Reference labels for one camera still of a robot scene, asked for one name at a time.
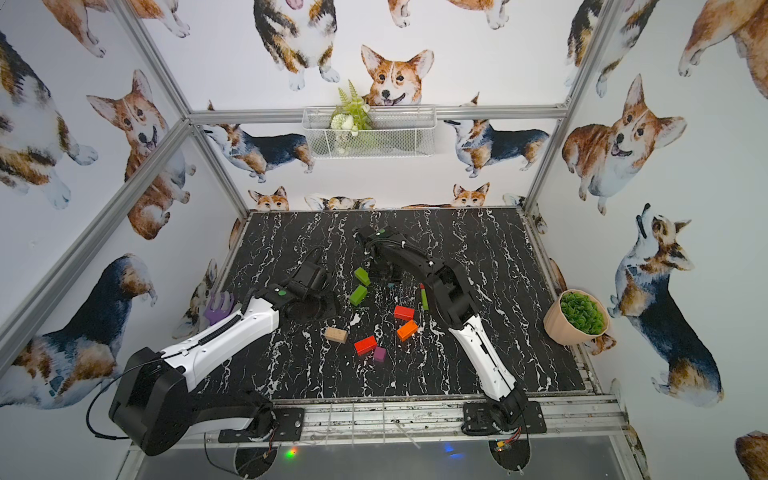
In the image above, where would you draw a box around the white wire basket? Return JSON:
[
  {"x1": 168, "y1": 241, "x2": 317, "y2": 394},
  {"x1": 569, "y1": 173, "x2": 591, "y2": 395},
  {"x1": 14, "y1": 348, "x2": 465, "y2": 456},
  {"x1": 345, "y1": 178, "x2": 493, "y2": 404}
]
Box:
[{"x1": 302, "y1": 106, "x2": 437, "y2": 159}]

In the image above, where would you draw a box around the aluminium cage frame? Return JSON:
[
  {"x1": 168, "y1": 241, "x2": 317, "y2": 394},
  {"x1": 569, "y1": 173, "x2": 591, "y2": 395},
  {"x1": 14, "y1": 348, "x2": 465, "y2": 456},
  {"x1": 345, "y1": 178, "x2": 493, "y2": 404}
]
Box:
[{"x1": 0, "y1": 0, "x2": 768, "y2": 480}]

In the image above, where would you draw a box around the red block middle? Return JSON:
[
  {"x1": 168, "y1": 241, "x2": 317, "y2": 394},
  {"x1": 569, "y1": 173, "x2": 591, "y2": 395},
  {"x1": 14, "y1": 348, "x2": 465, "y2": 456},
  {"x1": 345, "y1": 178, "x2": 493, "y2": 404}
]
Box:
[{"x1": 393, "y1": 305, "x2": 415, "y2": 321}]

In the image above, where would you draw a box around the purple cube block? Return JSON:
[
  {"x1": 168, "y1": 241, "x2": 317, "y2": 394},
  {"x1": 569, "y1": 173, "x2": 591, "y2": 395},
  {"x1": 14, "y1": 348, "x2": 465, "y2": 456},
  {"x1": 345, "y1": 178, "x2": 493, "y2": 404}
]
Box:
[{"x1": 373, "y1": 347, "x2": 387, "y2": 363}]

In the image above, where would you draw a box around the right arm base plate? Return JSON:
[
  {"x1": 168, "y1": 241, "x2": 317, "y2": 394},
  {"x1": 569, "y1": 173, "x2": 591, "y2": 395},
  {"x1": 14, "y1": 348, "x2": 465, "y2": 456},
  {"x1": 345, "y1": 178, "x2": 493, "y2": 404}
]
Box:
[{"x1": 460, "y1": 401, "x2": 548, "y2": 436}]

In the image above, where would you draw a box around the purple toy rake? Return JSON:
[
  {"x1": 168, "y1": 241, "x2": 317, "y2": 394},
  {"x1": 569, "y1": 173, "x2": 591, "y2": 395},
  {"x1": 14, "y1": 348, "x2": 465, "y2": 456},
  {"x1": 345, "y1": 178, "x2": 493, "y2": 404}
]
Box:
[{"x1": 203, "y1": 291, "x2": 236, "y2": 327}]

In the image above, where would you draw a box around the pink pot green plant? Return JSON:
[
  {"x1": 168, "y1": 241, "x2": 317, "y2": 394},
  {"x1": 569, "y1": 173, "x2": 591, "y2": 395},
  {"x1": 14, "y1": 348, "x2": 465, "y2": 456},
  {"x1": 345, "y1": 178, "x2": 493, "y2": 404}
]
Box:
[{"x1": 543, "y1": 289, "x2": 611, "y2": 346}]

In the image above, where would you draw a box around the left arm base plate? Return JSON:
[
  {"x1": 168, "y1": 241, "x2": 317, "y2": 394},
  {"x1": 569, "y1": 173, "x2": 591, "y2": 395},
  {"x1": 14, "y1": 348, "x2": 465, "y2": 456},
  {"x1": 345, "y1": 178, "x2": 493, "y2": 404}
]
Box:
[{"x1": 218, "y1": 407, "x2": 305, "y2": 444}]

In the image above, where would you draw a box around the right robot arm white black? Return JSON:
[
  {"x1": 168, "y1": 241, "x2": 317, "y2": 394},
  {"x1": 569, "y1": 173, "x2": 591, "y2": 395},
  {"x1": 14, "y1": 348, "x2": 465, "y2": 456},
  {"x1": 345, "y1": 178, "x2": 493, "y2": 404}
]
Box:
[{"x1": 354, "y1": 226, "x2": 528, "y2": 432}]

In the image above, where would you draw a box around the orange block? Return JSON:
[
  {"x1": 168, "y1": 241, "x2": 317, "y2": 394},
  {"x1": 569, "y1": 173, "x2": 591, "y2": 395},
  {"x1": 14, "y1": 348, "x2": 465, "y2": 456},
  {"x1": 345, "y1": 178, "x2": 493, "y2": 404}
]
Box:
[{"x1": 396, "y1": 320, "x2": 419, "y2": 342}]

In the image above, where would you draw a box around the red block lower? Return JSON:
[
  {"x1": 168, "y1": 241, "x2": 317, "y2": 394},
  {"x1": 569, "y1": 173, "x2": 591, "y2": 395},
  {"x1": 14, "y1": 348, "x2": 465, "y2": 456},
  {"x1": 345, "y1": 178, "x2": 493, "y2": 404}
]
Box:
[{"x1": 354, "y1": 336, "x2": 378, "y2": 356}]

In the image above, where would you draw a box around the artificial fern with flower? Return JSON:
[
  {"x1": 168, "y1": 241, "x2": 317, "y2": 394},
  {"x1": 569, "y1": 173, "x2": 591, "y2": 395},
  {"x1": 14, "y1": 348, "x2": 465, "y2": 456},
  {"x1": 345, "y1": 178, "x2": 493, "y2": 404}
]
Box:
[{"x1": 329, "y1": 81, "x2": 374, "y2": 155}]

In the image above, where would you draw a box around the natural wood block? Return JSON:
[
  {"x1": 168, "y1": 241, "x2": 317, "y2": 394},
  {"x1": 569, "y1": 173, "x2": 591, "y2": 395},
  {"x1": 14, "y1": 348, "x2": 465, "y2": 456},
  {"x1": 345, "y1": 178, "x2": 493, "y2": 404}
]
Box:
[{"x1": 324, "y1": 327, "x2": 348, "y2": 344}]

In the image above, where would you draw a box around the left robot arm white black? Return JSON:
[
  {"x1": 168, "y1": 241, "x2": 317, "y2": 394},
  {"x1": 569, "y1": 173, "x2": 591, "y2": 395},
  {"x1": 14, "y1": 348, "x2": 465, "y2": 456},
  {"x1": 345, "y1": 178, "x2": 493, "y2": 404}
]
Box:
[{"x1": 109, "y1": 260, "x2": 329, "y2": 456}]

